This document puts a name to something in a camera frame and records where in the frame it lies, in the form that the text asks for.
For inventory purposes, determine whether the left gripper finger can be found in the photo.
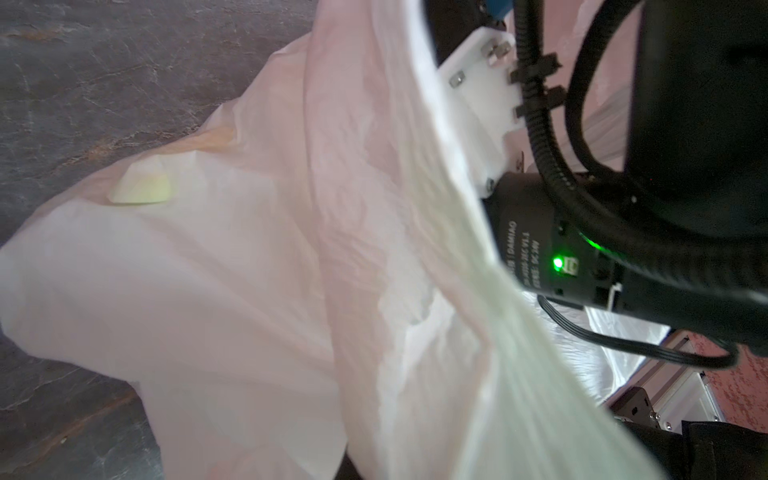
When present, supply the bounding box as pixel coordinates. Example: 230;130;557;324
334;453;363;480

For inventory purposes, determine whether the white plastic bag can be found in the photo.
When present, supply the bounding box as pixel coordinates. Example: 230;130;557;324
1;1;664;479

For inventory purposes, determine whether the yellow toy lemon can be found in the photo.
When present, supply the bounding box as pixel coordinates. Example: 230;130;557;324
108;172;172;205

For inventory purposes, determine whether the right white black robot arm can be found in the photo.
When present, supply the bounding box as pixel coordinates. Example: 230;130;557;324
484;1;767;370

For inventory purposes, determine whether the aluminium front rail frame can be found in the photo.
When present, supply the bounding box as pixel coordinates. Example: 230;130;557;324
604;360;726;434

